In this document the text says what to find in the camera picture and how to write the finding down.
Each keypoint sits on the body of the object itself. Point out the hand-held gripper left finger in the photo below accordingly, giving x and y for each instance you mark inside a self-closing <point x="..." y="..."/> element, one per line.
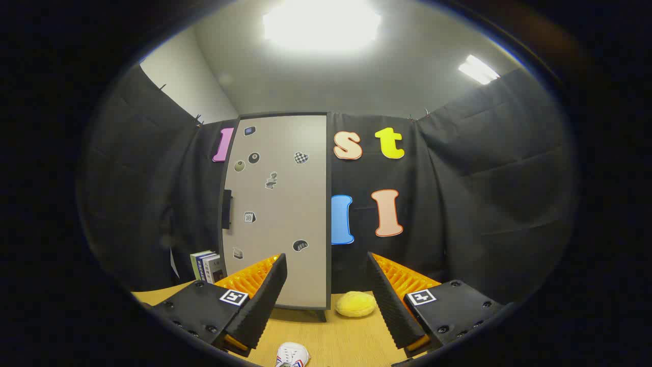
<point x="260" y="311"/>

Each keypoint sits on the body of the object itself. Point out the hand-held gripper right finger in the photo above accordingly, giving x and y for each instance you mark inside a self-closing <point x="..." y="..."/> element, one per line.
<point x="392" y="311"/>

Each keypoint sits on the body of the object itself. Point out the white canvas shoe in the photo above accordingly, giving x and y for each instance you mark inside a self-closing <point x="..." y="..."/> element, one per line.
<point x="291" y="355"/>

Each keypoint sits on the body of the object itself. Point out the beige shoe cabinet door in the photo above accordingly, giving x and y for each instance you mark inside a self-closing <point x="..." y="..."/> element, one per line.
<point x="285" y="204"/>

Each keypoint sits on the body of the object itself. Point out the dark grey shoe cabinet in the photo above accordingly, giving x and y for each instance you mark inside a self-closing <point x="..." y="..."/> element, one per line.
<point x="328" y="168"/>

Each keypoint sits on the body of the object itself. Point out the yellow round plush cushion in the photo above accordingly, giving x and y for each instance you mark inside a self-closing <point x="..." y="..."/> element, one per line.
<point x="355" y="304"/>

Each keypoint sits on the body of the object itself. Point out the dark blue spine book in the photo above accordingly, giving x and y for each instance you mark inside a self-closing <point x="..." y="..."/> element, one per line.
<point x="200" y="267"/>

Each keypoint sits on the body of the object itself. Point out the green spine book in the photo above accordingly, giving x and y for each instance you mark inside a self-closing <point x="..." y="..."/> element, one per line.
<point x="194" y="265"/>

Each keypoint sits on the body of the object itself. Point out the black backdrop cloth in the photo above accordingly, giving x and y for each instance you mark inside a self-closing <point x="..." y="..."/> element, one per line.
<point x="458" y="204"/>

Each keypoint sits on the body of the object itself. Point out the large ceiling light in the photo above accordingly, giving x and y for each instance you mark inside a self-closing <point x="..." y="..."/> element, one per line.
<point x="321" y="25"/>

